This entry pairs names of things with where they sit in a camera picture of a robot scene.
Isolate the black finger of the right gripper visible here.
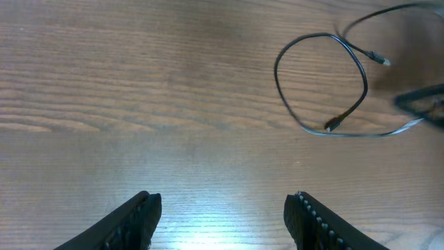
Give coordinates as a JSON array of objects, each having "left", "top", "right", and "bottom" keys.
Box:
[{"left": 394, "top": 84, "right": 443, "bottom": 128}]

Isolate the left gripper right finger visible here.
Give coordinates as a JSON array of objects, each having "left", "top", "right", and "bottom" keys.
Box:
[{"left": 283, "top": 191, "right": 387, "bottom": 250}]

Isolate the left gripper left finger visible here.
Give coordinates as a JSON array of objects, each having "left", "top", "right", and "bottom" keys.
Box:
[{"left": 55, "top": 191, "right": 162, "bottom": 250}]

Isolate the black usb cable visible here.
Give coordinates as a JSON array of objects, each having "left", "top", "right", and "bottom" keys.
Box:
[{"left": 273, "top": 2, "right": 444, "bottom": 138}]

